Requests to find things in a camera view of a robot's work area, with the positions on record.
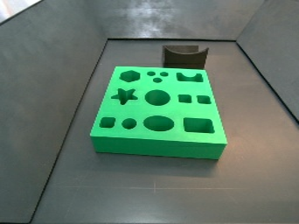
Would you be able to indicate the black curved fixture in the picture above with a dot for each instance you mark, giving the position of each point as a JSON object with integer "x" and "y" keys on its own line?
{"x": 184, "y": 56}

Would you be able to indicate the green foam shape tray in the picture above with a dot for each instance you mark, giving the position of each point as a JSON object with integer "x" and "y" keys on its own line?
{"x": 159, "y": 112}

